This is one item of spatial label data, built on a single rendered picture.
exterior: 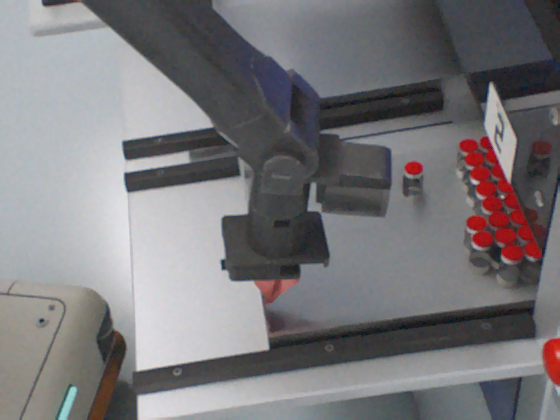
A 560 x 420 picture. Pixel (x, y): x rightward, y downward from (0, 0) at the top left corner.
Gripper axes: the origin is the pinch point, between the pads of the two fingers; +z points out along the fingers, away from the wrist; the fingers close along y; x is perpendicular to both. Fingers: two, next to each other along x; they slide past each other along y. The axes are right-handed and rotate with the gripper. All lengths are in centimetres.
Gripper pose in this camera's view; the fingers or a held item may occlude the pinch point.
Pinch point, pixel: (269, 293)
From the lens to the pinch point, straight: 103.6
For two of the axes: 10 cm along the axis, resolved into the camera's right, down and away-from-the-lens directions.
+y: 9.9, -0.5, 1.0
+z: -0.4, 6.8, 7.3
